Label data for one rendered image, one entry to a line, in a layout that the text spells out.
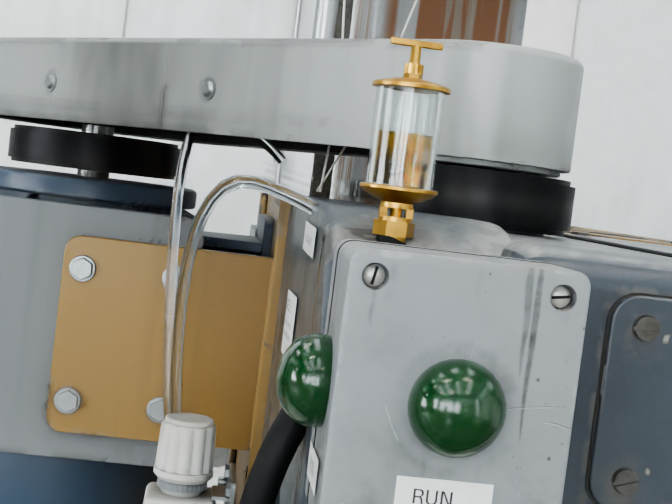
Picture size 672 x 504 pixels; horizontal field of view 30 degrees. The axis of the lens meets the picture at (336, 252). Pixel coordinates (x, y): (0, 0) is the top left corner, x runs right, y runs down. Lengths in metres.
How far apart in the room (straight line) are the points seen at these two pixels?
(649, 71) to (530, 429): 5.58
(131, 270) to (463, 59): 0.32
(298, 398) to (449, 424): 0.05
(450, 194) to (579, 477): 0.15
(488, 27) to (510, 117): 0.40
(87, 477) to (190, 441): 0.23
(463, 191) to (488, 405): 0.19
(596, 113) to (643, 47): 0.37
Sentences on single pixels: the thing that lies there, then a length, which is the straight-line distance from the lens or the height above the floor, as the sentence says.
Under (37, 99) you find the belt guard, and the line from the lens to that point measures 0.81.
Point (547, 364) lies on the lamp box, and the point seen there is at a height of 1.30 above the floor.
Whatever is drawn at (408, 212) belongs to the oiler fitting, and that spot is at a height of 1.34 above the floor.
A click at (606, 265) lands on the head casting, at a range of 0.45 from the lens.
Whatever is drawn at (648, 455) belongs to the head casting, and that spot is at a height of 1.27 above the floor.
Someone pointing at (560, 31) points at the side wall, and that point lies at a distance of 5.84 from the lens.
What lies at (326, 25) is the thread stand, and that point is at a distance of 0.77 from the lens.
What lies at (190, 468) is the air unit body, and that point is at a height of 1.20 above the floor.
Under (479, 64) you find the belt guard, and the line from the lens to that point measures 0.55.
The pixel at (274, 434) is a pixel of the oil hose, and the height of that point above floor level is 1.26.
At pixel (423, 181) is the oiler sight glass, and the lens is 0.45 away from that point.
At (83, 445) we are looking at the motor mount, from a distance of 0.83.
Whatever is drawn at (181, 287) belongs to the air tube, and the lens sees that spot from 0.59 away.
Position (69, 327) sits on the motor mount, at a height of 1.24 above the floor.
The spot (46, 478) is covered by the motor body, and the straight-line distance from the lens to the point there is 0.86.
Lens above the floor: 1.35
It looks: 3 degrees down
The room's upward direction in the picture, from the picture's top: 7 degrees clockwise
